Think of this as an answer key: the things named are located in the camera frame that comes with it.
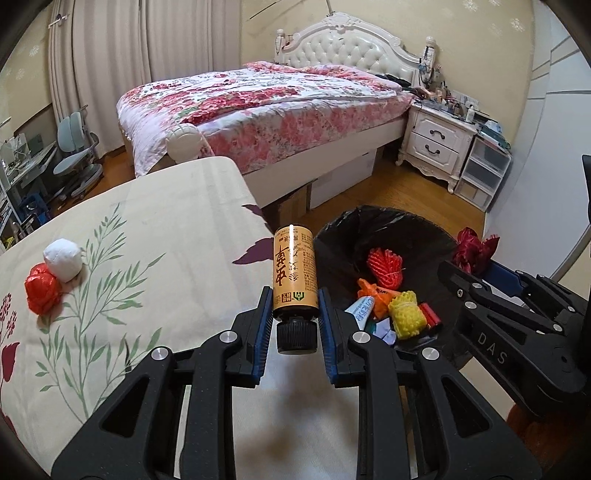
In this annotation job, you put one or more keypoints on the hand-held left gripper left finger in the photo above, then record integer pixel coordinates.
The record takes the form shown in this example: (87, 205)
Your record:
(263, 332)

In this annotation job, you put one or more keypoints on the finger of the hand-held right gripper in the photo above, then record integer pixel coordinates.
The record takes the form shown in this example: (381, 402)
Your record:
(508, 355)
(512, 281)

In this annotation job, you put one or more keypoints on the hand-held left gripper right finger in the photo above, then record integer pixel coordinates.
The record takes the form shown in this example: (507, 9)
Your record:
(328, 337)

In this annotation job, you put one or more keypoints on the silver white sachet tube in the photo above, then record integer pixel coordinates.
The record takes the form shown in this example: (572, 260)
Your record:
(362, 307)

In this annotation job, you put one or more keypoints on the dark red foil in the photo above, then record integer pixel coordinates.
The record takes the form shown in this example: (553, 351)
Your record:
(471, 249)

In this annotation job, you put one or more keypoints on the lavender paper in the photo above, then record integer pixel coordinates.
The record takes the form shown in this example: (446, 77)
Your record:
(385, 330)

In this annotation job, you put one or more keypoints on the amber bottle with black cap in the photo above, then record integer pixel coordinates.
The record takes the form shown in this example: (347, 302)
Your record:
(293, 277)

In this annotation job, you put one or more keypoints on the orange snack wrapper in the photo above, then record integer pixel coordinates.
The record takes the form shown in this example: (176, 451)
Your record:
(387, 302)

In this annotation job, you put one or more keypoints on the red bottle with black cap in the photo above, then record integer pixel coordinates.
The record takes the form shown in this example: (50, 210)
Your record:
(429, 316)

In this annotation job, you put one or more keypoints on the trash bin with black bag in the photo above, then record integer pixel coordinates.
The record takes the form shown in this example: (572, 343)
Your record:
(369, 230)

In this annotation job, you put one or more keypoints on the yellow foam net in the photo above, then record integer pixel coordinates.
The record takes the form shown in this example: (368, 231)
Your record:
(406, 316)

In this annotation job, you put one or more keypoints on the red foam net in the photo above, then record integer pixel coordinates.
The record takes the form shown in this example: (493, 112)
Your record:
(383, 267)

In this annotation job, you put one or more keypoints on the clear plastic drawer unit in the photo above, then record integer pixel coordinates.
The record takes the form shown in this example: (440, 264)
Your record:
(482, 170)

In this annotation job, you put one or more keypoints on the leaf print bed cover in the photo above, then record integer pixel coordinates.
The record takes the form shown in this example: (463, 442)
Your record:
(161, 258)

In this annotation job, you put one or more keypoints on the brown cardboard box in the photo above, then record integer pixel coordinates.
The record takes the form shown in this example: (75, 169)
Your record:
(293, 205)

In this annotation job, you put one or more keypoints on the white storage box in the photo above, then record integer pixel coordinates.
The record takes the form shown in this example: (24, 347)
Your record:
(341, 177)

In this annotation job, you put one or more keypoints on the white nightstand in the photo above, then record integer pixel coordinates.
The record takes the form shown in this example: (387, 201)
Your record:
(438, 138)

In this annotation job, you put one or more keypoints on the cluster of small toiletries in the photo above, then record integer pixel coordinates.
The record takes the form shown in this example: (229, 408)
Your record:
(443, 94)

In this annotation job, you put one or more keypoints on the white round bedpost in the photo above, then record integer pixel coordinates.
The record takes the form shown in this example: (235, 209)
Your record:
(184, 143)

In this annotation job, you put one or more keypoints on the white crumpled paper ball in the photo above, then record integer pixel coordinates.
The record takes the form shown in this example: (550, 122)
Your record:
(62, 258)

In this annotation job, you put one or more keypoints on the red crumpled plastic bag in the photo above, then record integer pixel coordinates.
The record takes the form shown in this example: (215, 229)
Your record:
(41, 288)

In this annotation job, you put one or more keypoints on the floral pink quilt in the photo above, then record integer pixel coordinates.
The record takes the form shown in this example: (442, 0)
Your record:
(254, 101)

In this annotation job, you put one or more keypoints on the light blue desk chair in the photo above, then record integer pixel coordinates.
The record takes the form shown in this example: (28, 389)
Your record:
(74, 164)

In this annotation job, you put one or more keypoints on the white tufted bed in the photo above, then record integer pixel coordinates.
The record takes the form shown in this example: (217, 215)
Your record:
(346, 50)

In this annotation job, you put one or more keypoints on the white study desk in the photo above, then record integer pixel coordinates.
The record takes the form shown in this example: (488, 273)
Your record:
(32, 159)

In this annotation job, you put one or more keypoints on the cream curtain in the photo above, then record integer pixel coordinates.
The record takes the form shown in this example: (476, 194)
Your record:
(115, 55)

